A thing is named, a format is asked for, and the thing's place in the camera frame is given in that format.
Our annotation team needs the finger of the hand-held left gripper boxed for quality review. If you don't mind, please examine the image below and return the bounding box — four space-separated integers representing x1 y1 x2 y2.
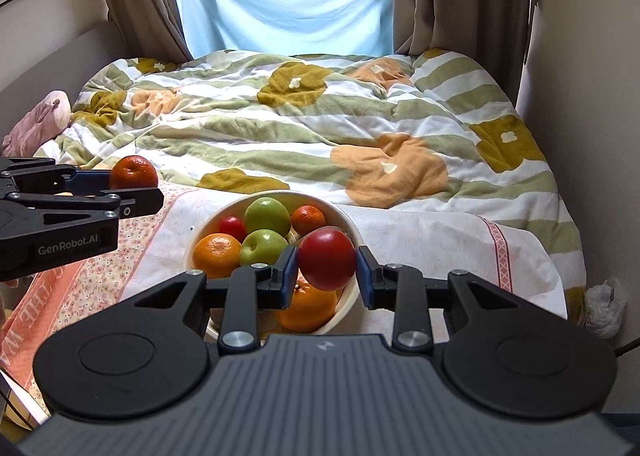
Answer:
0 157 114 197
4 187 165 238

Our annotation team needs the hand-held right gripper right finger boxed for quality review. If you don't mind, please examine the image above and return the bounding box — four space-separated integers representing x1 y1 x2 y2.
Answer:
355 244 516 355

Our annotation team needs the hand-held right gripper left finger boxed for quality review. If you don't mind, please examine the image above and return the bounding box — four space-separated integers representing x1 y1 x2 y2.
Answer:
134 244 300 355

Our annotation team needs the small mandarin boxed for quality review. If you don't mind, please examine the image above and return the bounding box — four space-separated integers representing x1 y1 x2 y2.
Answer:
109 155 159 190
291 205 327 237

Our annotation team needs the large orange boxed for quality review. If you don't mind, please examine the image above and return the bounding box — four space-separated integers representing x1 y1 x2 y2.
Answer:
192 233 243 279
274 268 338 334

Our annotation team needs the red tomato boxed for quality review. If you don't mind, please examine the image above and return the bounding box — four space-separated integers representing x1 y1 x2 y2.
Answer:
218 215 247 243
298 228 357 292

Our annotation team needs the green apple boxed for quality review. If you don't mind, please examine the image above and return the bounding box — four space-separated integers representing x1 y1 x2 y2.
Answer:
238 229 289 268
244 197 292 237

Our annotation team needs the cream bowl with yellow print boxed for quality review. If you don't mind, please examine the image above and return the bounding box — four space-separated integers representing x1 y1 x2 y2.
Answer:
187 190 364 339

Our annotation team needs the pink floral tablecloth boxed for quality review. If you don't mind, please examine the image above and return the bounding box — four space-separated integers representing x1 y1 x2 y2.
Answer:
0 183 568 432

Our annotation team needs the pink plush toy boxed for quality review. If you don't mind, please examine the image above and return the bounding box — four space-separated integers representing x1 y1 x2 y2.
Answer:
1 90 72 157

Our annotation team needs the grey bed headboard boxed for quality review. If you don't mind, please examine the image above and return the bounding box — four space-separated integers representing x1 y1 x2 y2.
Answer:
0 20 128 157

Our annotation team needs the white plastic bag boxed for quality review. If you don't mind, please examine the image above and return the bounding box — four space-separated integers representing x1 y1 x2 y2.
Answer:
582 277 628 339

